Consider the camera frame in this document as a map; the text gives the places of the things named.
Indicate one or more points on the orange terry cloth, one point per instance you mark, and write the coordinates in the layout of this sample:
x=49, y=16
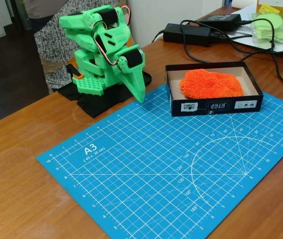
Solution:
x=211, y=84

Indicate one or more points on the green printed robot arm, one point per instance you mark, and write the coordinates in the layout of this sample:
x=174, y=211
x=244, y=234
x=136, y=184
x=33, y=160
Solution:
x=84, y=23

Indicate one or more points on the orange and black clamp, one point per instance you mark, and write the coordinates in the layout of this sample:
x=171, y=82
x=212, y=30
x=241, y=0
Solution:
x=76, y=72

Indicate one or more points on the large black power adapter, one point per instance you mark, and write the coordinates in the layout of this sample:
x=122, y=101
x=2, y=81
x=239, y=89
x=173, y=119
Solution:
x=186, y=33

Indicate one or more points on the black cardboard box lid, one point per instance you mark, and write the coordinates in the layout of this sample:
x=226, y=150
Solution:
x=206, y=107

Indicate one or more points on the person in speckled dress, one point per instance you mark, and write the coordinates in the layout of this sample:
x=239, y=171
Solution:
x=51, y=37

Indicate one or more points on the blue cutting mat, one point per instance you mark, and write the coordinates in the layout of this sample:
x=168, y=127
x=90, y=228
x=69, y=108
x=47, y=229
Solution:
x=168, y=174

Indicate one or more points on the flat black power adapter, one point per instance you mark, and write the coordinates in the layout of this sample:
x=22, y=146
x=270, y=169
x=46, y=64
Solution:
x=220, y=20

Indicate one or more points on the plastic bag of green parts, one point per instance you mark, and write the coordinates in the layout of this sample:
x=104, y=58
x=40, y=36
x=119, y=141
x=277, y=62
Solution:
x=275, y=27

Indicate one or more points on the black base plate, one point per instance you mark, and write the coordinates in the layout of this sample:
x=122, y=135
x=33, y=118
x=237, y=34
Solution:
x=94, y=104

